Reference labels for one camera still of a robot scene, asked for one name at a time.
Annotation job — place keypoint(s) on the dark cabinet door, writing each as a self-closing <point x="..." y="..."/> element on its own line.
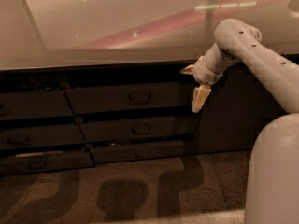
<point x="234" y="113"/>

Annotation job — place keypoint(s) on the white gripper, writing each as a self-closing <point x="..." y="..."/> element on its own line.
<point x="202" y="73"/>

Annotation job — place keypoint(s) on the dark drawer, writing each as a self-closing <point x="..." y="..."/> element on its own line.
<point x="33" y="105"/>
<point x="42" y="136"/>
<point x="129" y="97"/>
<point x="138" y="128"/>
<point x="45" y="163"/>
<point x="141" y="151"/>

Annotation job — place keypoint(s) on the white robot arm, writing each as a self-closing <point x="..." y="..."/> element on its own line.
<point x="272" y="188"/>

